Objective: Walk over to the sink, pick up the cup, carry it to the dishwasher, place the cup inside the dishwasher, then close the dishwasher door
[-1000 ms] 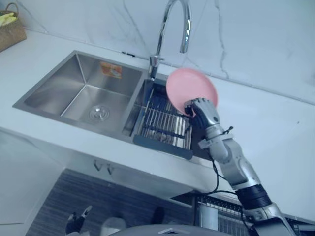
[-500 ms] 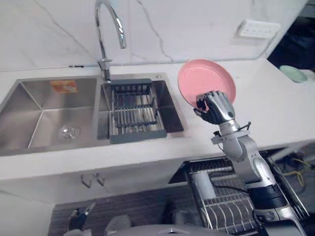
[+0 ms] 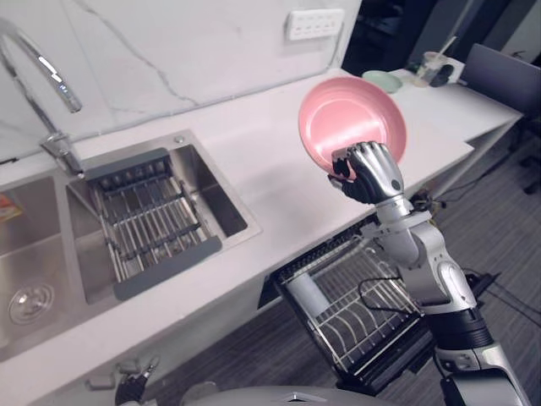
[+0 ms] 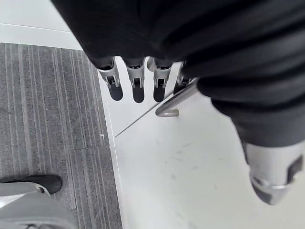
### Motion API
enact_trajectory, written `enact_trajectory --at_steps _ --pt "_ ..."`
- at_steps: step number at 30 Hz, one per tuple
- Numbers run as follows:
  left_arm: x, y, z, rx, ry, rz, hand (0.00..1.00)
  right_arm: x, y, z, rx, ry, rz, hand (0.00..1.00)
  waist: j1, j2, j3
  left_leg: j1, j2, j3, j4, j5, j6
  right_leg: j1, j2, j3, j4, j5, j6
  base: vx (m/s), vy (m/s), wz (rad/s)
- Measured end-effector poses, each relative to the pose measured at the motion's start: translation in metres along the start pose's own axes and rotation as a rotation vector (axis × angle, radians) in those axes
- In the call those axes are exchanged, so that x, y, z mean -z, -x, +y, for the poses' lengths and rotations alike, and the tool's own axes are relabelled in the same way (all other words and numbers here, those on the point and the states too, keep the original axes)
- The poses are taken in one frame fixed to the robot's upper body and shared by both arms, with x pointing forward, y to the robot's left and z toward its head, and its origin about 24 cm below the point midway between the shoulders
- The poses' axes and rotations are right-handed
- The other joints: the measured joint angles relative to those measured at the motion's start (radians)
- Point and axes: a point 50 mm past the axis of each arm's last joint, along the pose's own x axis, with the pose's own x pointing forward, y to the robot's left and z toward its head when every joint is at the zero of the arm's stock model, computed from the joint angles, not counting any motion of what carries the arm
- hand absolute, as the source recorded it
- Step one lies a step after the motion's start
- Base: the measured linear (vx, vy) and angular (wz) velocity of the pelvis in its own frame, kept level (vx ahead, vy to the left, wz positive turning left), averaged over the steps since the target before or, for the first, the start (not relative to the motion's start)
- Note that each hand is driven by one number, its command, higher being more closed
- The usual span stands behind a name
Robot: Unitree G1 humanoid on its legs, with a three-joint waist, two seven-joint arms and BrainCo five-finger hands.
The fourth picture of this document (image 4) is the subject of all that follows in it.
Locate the silver cabinet bar handle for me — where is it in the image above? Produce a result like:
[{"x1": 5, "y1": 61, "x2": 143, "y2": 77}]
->
[{"x1": 155, "y1": 77, "x2": 199, "y2": 118}]

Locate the white cabinet door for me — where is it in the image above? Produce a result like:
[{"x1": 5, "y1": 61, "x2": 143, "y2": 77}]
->
[
  {"x1": 114, "y1": 78, "x2": 305, "y2": 229},
  {"x1": 0, "y1": 0, "x2": 72, "y2": 31},
  {"x1": 97, "y1": 56, "x2": 191, "y2": 138}
]

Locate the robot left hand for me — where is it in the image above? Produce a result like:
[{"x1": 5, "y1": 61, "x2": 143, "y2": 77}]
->
[{"x1": 50, "y1": 0, "x2": 305, "y2": 206}]

